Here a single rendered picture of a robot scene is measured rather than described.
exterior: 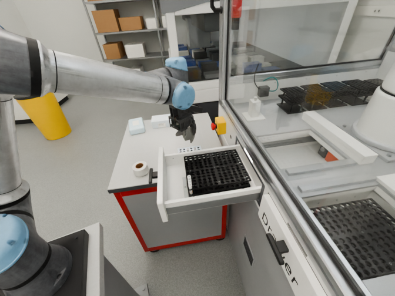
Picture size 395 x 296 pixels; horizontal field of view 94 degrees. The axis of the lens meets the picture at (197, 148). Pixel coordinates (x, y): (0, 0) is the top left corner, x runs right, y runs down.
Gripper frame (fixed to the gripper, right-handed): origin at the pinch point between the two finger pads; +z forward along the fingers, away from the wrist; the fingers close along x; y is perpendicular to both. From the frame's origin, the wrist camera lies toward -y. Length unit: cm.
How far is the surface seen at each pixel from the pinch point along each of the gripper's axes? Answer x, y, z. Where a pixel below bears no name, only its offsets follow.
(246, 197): 36.9, 10.7, 3.3
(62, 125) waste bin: -246, 13, 72
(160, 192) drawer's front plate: 17.0, 30.5, -3.5
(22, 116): -340, 44, 74
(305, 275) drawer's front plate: 58, 25, -3
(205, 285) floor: 25, 23, 89
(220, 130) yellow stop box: 5.7, -17.8, 2.4
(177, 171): 7.0, 15.4, 5.8
